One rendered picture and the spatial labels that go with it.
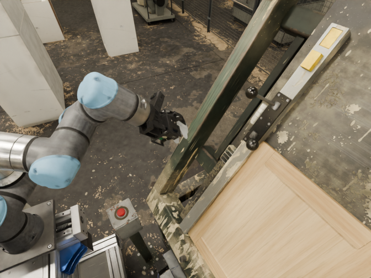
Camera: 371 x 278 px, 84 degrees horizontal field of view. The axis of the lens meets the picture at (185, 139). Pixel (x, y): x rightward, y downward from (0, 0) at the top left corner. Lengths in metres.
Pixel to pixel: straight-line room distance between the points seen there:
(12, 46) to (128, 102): 2.36
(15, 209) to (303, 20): 1.18
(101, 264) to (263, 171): 1.40
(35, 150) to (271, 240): 0.73
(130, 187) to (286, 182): 1.74
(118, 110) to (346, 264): 0.71
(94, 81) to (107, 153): 2.14
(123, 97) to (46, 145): 0.18
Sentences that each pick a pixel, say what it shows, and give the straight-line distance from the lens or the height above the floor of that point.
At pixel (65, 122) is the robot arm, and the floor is 1.60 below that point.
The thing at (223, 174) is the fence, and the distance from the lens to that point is 0.84.
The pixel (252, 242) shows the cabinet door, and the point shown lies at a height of 1.10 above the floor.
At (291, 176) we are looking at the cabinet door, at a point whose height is 1.34.
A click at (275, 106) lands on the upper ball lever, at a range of 0.72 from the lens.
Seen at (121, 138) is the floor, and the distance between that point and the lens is 2.67.
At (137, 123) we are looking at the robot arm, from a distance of 0.52.
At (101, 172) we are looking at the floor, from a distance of 2.43.
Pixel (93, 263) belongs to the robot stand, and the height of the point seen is 0.21.
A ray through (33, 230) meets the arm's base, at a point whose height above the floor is 1.09.
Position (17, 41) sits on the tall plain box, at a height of 1.03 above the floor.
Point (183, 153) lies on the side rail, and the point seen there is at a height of 1.15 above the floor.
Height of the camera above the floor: 1.91
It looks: 49 degrees down
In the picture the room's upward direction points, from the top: straight up
